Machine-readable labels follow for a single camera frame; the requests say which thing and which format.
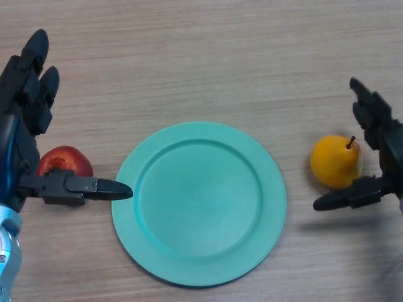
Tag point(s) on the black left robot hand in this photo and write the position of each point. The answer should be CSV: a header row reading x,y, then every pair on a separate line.
x,y
22,141

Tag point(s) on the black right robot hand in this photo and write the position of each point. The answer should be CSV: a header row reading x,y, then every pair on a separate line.
x,y
388,157

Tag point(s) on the yellow pear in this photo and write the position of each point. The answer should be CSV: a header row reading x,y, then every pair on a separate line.
x,y
333,163

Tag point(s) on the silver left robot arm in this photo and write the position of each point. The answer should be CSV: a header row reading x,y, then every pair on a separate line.
x,y
9,251

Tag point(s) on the green round plate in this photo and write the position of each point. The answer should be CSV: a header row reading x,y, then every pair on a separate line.
x,y
198,204

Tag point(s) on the red apple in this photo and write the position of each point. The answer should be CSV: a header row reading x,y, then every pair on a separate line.
x,y
66,155

